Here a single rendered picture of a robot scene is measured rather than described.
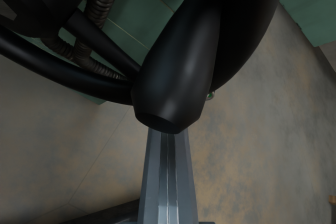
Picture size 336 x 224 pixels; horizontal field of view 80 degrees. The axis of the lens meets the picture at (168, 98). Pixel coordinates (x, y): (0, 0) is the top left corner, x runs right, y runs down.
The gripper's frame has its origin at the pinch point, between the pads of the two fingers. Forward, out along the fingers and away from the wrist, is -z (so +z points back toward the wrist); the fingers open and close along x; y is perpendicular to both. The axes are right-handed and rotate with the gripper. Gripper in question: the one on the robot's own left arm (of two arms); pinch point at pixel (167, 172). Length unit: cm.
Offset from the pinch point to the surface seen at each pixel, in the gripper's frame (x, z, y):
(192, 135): 15, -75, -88
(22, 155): -54, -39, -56
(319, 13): 19.3, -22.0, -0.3
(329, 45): 218, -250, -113
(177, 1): 1.4, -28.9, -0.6
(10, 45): -16.6, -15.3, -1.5
